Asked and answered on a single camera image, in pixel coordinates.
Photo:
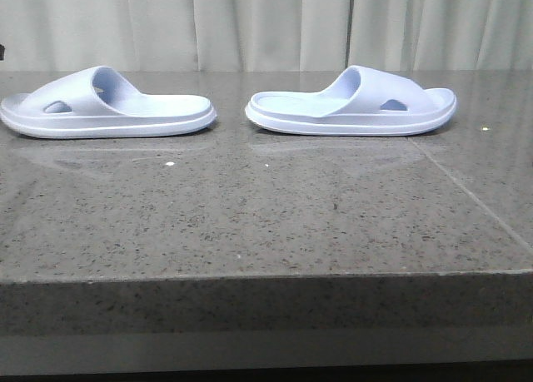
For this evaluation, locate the grey-green curtain panel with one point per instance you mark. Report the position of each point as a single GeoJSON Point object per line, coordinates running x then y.
{"type": "Point", "coordinates": [176, 35]}
{"type": "Point", "coordinates": [404, 35]}

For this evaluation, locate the grey-green curtain right panel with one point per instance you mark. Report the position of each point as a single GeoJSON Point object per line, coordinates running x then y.
{"type": "Point", "coordinates": [404, 35]}

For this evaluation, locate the light blue slipper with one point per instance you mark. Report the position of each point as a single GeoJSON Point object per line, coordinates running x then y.
{"type": "Point", "coordinates": [99, 102]}
{"type": "Point", "coordinates": [362, 101]}

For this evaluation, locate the grey-green curtain left panel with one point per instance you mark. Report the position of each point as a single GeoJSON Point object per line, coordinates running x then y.
{"type": "Point", "coordinates": [176, 35]}

